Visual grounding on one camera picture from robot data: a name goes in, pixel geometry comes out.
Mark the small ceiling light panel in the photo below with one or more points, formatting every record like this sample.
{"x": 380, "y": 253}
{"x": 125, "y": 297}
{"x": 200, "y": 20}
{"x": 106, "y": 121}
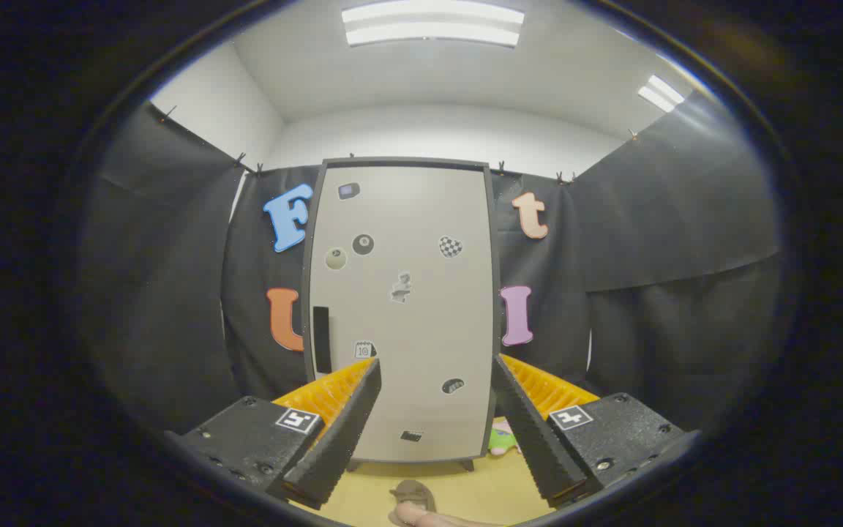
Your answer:
{"x": 661, "y": 94}

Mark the green and pink plush toy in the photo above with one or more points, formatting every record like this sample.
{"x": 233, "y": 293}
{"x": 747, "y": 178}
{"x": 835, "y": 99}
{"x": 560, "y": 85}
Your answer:
{"x": 500, "y": 440}

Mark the large ceiling light panel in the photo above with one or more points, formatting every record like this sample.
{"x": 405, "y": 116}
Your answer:
{"x": 429, "y": 33}

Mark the grey shoe cabinet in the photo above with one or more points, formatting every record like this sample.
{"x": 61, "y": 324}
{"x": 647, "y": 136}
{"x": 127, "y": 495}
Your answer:
{"x": 407, "y": 161}

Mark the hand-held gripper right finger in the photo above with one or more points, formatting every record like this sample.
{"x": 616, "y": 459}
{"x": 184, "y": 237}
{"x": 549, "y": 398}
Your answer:
{"x": 531, "y": 432}

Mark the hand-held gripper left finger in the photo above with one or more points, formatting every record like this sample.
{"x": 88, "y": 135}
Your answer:
{"x": 345, "y": 432}

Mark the black backdrop cloth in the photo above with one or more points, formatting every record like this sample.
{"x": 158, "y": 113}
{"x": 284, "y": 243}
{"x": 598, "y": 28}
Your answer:
{"x": 648, "y": 219}

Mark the brown fuzzy shoe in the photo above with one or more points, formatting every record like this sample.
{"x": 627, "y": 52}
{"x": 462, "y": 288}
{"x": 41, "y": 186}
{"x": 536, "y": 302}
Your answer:
{"x": 414, "y": 492}

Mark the grey shoe cabinet door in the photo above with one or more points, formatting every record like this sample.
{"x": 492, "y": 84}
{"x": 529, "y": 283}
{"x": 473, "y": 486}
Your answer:
{"x": 407, "y": 219}

